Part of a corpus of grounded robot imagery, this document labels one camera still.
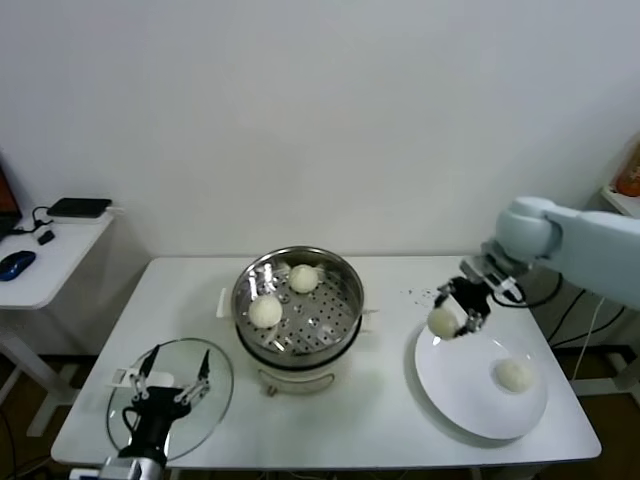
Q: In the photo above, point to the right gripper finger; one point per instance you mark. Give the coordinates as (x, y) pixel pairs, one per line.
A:
(441, 295)
(472, 324)

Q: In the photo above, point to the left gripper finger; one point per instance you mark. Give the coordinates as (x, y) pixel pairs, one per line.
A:
(203, 365)
(149, 361)

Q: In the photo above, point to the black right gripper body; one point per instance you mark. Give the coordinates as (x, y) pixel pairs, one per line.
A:
(472, 297)

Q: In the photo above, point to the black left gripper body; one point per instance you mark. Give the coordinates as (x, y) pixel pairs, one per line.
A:
(160, 405)

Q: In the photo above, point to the steamed white baozi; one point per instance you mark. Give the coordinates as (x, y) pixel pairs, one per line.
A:
(304, 279)
(444, 322)
(514, 375)
(265, 312)

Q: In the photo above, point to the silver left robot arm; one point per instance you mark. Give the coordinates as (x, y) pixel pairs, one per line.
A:
(132, 468)

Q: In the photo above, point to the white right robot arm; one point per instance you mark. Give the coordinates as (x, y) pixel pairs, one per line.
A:
(590, 240)

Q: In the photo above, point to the perforated steel steamer basket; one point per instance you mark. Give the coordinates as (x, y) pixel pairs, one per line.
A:
(325, 320)

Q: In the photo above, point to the glass pot lid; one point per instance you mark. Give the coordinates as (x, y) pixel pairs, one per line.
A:
(215, 380)

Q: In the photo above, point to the white round plate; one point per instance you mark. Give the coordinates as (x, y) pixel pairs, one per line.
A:
(450, 380)

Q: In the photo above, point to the white electric cooking pot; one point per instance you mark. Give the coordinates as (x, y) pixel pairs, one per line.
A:
(295, 375)

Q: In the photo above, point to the white side desk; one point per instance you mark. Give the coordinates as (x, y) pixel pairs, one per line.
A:
(60, 270)

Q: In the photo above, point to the flat white box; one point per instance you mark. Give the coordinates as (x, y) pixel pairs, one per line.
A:
(75, 221)

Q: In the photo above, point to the small black dongle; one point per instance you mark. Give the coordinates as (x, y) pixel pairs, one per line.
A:
(46, 237)

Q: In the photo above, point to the blue computer mouse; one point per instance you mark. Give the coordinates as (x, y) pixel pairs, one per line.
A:
(17, 262)

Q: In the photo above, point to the flat black box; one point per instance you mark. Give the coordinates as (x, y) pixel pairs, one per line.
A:
(80, 206)

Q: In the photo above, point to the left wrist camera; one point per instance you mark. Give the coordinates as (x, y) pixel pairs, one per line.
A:
(85, 473)

